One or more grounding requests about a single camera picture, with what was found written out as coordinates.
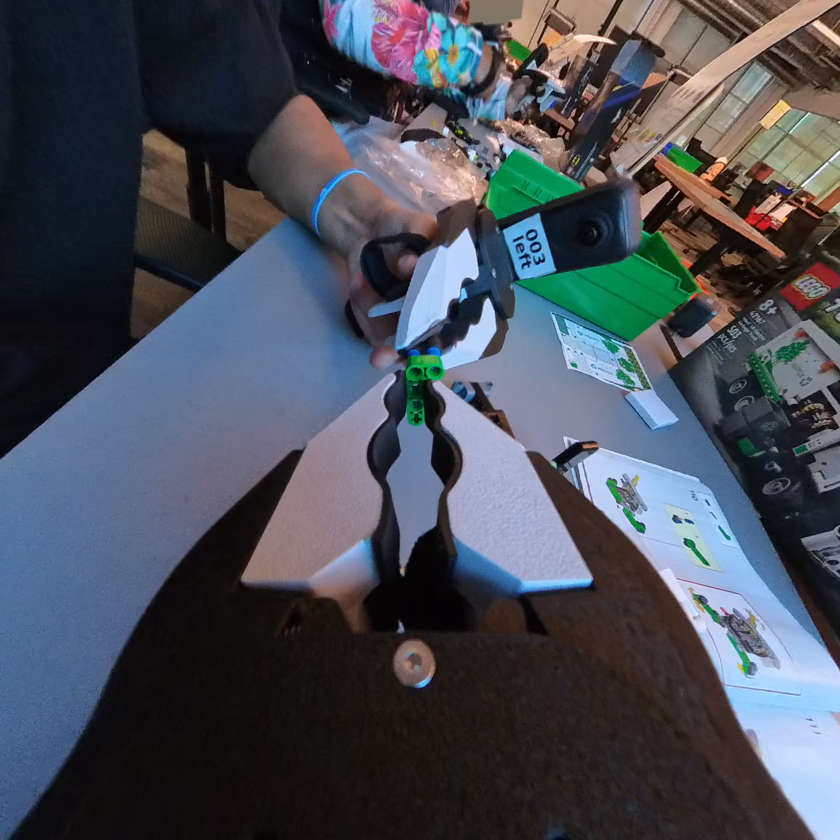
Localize green lego angle beam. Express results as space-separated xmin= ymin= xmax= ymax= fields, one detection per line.
xmin=403 ymin=354 xmax=446 ymax=426

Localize clear plastic bags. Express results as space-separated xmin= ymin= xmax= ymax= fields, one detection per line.
xmin=335 ymin=118 xmax=500 ymax=211

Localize green plastic bin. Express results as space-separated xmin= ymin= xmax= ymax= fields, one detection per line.
xmin=482 ymin=150 xmax=700 ymax=342

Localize dark lego set box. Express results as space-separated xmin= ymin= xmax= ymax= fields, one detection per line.
xmin=669 ymin=262 xmax=840 ymax=631

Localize person's left forearm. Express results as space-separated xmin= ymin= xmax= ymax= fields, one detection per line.
xmin=248 ymin=95 xmax=368 ymax=227

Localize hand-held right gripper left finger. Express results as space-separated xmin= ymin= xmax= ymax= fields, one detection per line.
xmin=240 ymin=374 xmax=404 ymax=632

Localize person's left hand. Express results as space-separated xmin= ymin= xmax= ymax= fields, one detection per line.
xmin=320 ymin=176 xmax=442 ymax=370

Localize background wooden table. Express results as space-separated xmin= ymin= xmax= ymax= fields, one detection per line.
xmin=653 ymin=154 xmax=785 ymax=277

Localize small dark container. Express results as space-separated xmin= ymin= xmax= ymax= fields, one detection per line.
xmin=668 ymin=295 xmax=719 ymax=339

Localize small white box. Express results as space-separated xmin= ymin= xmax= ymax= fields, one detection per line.
xmin=623 ymin=389 xmax=679 ymax=431

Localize light blue wristband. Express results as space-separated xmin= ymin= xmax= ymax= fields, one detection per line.
xmin=310 ymin=169 xmax=370 ymax=237

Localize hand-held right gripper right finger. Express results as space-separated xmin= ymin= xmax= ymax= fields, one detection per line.
xmin=425 ymin=381 xmax=595 ymax=595

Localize black box yellow emblem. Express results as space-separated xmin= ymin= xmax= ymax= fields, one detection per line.
xmin=567 ymin=39 xmax=657 ymax=181

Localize open instruction booklet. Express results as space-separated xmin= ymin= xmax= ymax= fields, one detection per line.
xmin=564 ymin=436 xmax=840 ymax=840

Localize green white sticker sheet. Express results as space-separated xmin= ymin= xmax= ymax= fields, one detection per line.
xmin=550 ymin=311 xmax=654 ymax=393

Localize white black lego truck model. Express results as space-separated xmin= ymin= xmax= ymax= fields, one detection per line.
xmin=453 ymin=379 xmax=599 ymax=473

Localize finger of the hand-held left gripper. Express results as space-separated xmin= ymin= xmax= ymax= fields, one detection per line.
xmin=438 ymin=297 xmax=511 ymax=370
xmin=367 ymin=228 xmax=483 ymax=352

